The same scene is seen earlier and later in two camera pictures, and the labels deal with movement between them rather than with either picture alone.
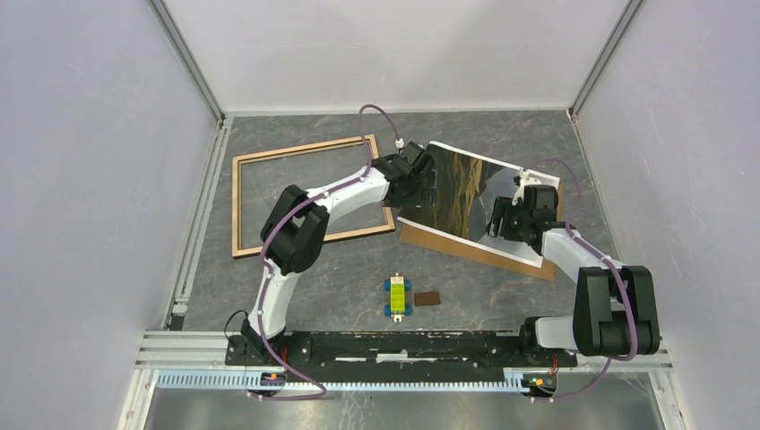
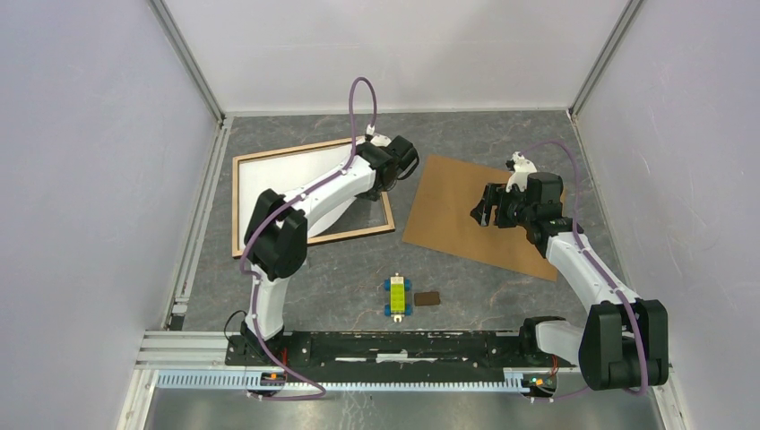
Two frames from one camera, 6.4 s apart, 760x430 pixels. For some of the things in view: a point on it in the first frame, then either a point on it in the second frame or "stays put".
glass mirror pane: x=467 y=186 → x=285 y=174
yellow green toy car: x=398 y=308 stays put
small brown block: x=427 y=298 stays put
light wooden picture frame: x=237 y=189 stays put
